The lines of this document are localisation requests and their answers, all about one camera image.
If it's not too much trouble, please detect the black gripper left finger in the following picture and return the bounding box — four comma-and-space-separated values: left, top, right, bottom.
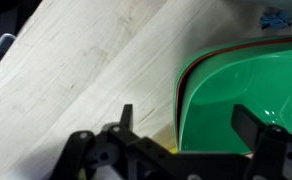
49, 103, 169, 180

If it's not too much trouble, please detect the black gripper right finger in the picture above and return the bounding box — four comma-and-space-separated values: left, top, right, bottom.
231, 103, 292, 180

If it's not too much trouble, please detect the red plastic bowl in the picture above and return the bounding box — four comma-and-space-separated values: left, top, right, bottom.
175, 37, 292, 158

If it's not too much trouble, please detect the blue handled tool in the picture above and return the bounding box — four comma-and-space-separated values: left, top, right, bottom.
259, 9, 292, 31

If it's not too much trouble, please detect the grey metal drawer handle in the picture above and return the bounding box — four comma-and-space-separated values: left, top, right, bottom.
0, 33, 18, 80

